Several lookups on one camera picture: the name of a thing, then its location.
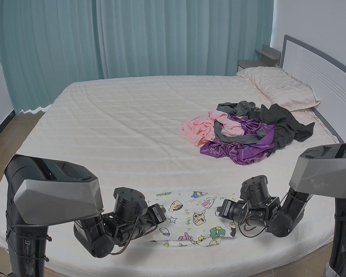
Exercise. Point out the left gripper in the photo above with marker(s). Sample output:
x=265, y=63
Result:
x=158, y=213

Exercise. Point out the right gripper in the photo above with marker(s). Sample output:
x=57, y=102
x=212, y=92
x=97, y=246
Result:
x=226, y=209

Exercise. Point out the white printed pyjama top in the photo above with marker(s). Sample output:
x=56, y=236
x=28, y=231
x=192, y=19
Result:
x=190, y=218

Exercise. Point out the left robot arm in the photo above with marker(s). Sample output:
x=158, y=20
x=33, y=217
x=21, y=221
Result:
x=54, y=195

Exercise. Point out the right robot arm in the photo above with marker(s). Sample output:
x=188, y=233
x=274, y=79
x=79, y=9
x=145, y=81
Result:
x=320, y=169

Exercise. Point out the pile of clothes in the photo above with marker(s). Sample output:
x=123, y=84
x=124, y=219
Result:
x=242, y=151

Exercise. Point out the bed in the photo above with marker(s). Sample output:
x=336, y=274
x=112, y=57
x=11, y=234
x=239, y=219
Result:
x=118, y=125

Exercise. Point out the cream pillow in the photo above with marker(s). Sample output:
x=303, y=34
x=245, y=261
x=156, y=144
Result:
x=282, y=88

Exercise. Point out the grey bedside table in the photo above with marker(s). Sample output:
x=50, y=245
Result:
x=269, y=52

